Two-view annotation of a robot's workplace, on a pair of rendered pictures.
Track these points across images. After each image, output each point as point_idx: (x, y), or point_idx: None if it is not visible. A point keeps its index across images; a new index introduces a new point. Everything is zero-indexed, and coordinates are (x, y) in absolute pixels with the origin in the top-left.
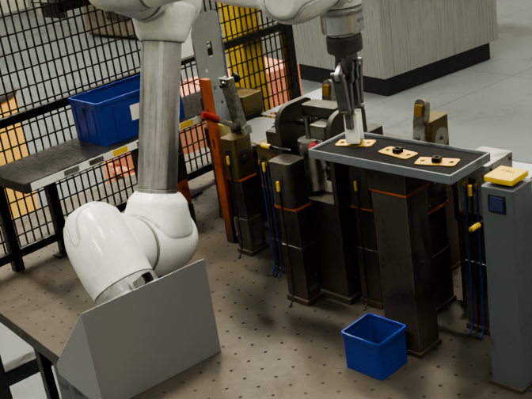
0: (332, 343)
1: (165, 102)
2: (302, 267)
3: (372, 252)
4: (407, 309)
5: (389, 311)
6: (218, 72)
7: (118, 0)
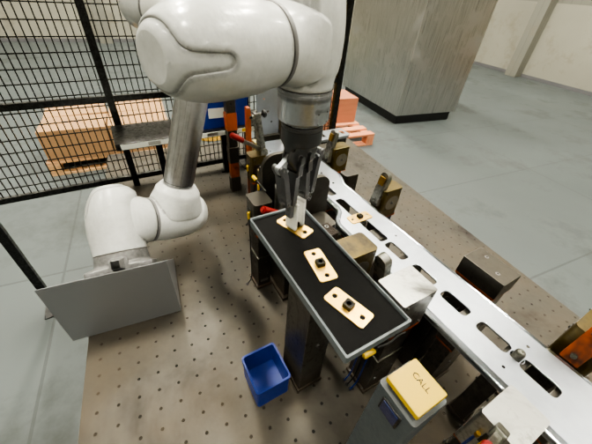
0: (249, 338)
1: (186, 122)
2: (257, 268)
3: None
4: (296, 364)
5: (286, 351)
6: (272, 101)
7: (130, 17)
